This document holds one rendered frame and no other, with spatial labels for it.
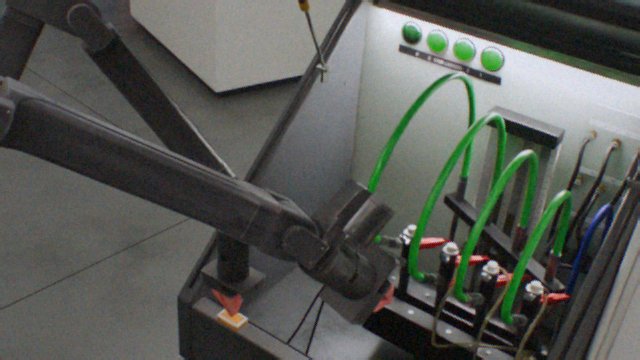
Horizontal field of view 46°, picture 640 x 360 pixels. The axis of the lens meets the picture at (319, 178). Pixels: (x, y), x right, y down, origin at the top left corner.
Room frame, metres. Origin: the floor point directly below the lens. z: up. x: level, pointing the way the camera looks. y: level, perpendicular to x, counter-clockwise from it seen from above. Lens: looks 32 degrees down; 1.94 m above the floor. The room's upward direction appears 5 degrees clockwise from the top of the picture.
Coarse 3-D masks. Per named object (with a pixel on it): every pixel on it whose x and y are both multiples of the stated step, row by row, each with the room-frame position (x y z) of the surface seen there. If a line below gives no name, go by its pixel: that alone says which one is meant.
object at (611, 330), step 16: (624, 256) 0.95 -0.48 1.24; (624, 272) 0.94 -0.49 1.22; (624, 288) 0.94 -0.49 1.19; (608, 304) 0.93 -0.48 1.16; (624, 304) 0.93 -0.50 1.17; (608, 320) 0.92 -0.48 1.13; (624, 320) 0.91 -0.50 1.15; (592, 336) 0.92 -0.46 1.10; (608, 336) 0.92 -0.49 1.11; (624, 336) 0.90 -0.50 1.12; (592, 352) 0.91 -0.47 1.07; (608, 352) 0.90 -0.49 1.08; (624, 352) 0.89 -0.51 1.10
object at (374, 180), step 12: (456, 72) 1.18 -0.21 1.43; (432, 84) 1.12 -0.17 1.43; (444, 84) 1.14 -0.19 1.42; (468, 84) 1.22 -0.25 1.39; (420, 96) 1.09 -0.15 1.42; (468, 96) 1.25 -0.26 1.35; (408, 108) 1.07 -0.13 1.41; (468, 108) 1.27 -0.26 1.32; (408, 120) 1.05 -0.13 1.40; (468, 120) 1.27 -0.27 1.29; (396, 132) 1.03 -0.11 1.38; (468, 144) 1.28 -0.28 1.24; (384, 156) 1.00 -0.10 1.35; (468, 156) 1.28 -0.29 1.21; (468, 168) 1.29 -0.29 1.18; (372, 180) 0.99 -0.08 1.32; (372, 192) 0.98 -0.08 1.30; (372, 240) 1.00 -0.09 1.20
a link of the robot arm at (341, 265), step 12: (336, 228) 0.73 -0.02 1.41; (336, 240) 0.72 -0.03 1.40; (348, 240) 0.73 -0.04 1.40; (336, 252) 0.71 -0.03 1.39; (348, 252) 0.73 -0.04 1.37; (300, 264) 0.72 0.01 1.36; (324, 264) 0.71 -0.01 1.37; (336, 264) 0.71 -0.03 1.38; (348, 264) 0.72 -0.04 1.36; (312, 276) 0.70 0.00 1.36; (324, 276) 0.70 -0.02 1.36; (336, 276) 0.71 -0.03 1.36; (348, 276) 0.72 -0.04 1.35
